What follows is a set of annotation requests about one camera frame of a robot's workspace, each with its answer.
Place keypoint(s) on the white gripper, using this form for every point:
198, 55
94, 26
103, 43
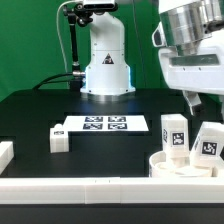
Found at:
203, 73

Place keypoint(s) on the white round stool seat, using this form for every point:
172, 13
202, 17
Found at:
162, 167

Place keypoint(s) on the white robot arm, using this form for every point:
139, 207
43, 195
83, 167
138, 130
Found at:
190, 39

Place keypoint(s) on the white marker tag sheet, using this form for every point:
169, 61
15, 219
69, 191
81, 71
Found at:
111, 123

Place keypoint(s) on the white U-shaped fence wall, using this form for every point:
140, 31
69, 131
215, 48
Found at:
104, 190

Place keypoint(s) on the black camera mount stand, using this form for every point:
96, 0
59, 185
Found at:
76, 16

